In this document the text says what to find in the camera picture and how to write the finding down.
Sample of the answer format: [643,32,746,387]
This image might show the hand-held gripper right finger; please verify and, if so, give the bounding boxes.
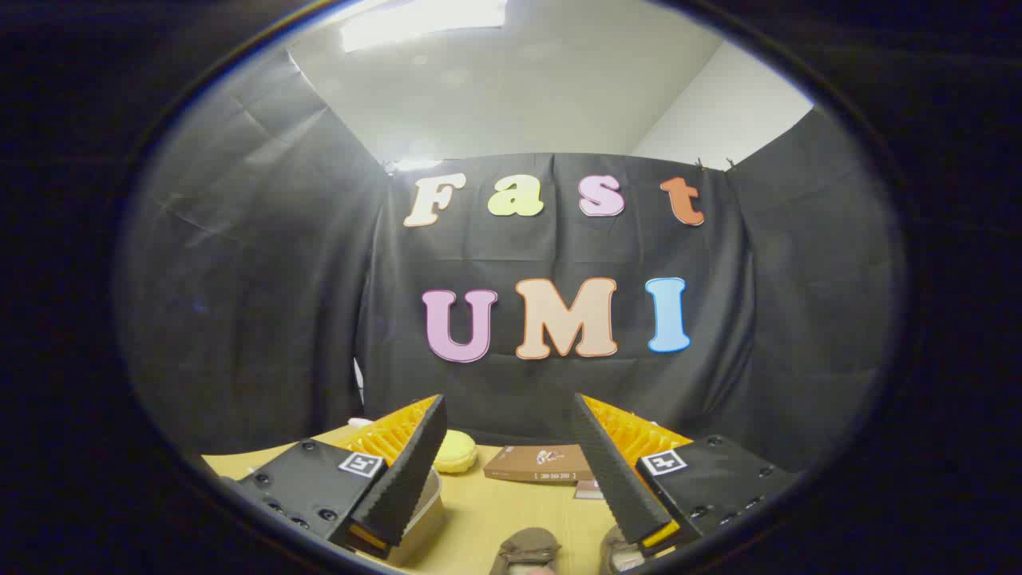
[571,393,801,557]

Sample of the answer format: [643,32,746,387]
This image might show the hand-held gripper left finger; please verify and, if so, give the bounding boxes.
[216,394,448,560]

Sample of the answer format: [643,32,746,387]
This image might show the beige cardboard storage box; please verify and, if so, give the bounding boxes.
[382,467,448,569]

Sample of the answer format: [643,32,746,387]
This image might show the brown fuzzy shoe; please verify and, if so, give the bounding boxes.
[599,523,649,575]
[489,526,562,575]

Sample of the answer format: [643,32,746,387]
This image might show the yellow plush toy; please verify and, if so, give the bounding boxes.
[434,430,479,474]

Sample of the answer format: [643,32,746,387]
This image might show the brown cover book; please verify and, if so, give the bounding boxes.
[483,444,594,483]

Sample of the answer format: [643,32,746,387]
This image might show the black backdrop cloth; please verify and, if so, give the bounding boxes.
[116,48,907,474]

